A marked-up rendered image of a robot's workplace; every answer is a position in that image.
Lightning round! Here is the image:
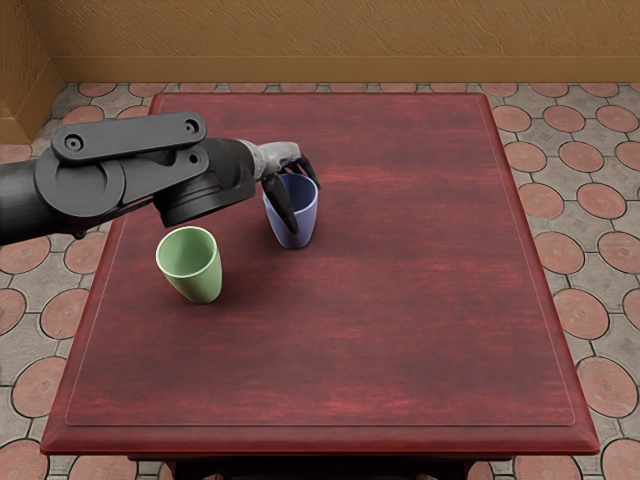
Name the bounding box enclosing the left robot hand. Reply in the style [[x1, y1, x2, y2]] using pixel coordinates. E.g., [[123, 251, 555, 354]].
[[251, 141, 322, 236]]

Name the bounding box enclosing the blue cup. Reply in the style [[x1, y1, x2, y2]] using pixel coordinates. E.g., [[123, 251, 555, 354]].
[[262, 172, 320, 250]]

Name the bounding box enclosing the green cup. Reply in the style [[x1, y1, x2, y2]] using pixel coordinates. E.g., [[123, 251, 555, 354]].
[[155, 226, 223, 305]]

